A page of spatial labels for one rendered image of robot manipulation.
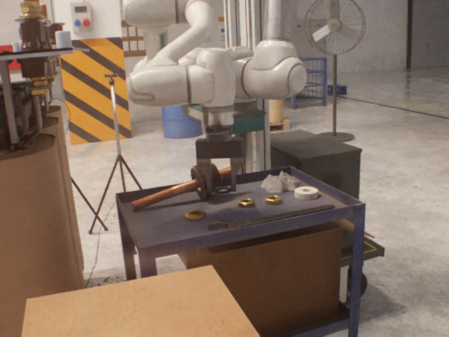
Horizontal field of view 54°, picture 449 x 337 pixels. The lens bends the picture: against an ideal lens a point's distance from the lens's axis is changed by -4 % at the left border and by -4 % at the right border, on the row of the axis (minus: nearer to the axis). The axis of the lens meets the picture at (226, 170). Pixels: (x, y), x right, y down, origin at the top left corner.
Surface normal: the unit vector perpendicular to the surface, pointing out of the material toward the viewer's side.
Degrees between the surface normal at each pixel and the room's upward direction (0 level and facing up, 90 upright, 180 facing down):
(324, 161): 90
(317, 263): 90
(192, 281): 0
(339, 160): 90
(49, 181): 90
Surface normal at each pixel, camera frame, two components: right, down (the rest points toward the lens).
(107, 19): 0.32, 0.25
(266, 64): -0.65, 0.02
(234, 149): -0.06, 0.28
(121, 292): -0.05, -0.96
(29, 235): 0.62, 0.19
